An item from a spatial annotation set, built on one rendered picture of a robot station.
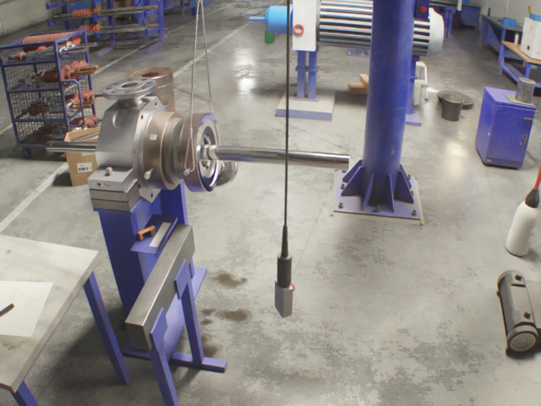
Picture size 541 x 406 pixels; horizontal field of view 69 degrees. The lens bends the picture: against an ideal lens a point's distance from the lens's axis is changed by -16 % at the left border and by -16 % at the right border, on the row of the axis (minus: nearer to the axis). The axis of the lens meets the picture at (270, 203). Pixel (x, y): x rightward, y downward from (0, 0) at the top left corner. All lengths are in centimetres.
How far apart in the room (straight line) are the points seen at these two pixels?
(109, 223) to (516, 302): 236
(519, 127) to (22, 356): 461
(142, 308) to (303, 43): 423
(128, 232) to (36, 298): 57
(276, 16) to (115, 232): 393
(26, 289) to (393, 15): 283
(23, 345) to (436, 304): 239
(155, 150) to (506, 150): 378
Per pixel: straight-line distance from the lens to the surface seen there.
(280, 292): 147
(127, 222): 206
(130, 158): 202
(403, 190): 388
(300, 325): 274
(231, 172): 240
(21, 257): 209
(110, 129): 210
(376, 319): 283
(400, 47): 339
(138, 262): 218
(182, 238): 195
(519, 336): 283
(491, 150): 491
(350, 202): 380
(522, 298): 299
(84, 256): 196
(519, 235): 359
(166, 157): 205
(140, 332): 163
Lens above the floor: 201
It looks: 32 degrees down
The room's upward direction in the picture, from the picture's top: straight up
